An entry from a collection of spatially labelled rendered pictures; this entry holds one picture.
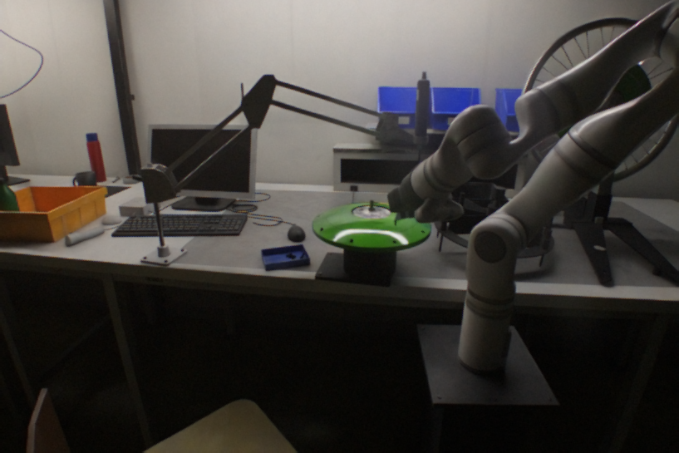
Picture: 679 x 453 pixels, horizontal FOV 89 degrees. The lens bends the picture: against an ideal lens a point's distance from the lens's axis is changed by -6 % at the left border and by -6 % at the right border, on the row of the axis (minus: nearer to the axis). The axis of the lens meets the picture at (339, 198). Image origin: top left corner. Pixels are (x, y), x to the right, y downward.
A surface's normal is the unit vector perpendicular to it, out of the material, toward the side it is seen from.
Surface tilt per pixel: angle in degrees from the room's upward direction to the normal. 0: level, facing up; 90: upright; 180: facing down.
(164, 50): 90
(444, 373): 0
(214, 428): 0
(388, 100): 90
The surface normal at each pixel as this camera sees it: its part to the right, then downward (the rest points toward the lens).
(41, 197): -0.04, 0.24
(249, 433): 0.00, -0.95
